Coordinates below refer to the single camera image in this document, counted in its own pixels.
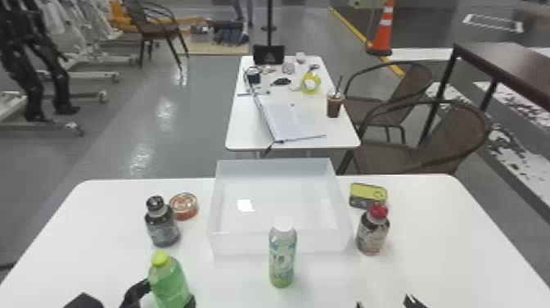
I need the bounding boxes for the orange cone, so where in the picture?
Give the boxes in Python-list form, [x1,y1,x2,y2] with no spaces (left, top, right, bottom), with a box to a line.
[366,0,396,57]

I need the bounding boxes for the yellow can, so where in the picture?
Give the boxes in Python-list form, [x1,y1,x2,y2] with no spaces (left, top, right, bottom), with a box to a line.
[349,182,389,211]

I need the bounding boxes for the brown chair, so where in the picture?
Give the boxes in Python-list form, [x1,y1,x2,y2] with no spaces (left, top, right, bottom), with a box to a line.
[336,99,493,175]
[124,0,190,70]
[343,61,434,145]

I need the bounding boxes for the dark brown side table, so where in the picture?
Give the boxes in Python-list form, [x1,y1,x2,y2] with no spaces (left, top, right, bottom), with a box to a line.
[418,41,550,147]

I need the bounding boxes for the white side table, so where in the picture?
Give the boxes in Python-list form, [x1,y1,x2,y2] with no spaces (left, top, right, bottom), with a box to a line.
[224,55,362,159]

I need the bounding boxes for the red capped bottle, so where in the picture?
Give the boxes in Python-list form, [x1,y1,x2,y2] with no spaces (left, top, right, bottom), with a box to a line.
[355,202,391,256]

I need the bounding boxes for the red can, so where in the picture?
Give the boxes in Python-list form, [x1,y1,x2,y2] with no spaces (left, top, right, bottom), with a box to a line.
[169,191,200,221]

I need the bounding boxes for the dark grey bottle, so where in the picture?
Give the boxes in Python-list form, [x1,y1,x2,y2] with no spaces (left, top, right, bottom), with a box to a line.
[144,194,182,248]

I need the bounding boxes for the brown drink cup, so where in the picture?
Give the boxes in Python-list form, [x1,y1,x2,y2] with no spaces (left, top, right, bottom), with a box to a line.
[326,76,346,119]

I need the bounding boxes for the white and green bottle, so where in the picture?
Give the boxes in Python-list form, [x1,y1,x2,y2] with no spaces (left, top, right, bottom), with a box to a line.
[268,215,298,288]

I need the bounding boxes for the black box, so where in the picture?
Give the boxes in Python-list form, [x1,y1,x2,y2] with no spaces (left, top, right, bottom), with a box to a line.
[252,43,286,66]

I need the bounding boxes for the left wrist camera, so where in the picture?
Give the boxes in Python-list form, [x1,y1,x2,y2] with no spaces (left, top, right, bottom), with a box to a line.
[62,292,106,308]

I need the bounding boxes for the yellow tape roll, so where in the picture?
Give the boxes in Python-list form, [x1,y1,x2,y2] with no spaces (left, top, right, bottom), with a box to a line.
[299,70,322,96]

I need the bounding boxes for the clear box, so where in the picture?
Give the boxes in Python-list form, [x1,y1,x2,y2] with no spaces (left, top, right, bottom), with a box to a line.
[207,157,354,259]

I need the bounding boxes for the white open notebook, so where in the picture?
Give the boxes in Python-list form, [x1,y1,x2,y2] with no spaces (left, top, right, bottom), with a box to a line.
[253,95,327,144]

